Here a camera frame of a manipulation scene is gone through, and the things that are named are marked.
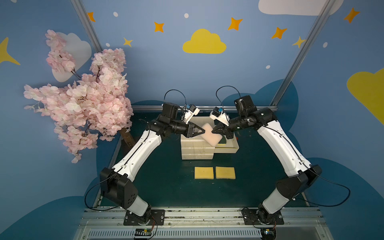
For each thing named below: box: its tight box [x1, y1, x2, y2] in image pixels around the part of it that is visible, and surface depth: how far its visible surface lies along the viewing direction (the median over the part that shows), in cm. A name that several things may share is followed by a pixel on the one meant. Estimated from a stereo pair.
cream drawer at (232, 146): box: [214, 132, 240, 154], surface depth 95 cm
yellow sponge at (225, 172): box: [215, 166, 236, 180], surface depth 91 cm
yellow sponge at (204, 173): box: [194, 166, 214, 180], surface depth 90 cm
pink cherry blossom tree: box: [23, 30, 134, 164], surface depth 57 cm
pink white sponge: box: [200, 123, 223, 147], surface depth 72 cm
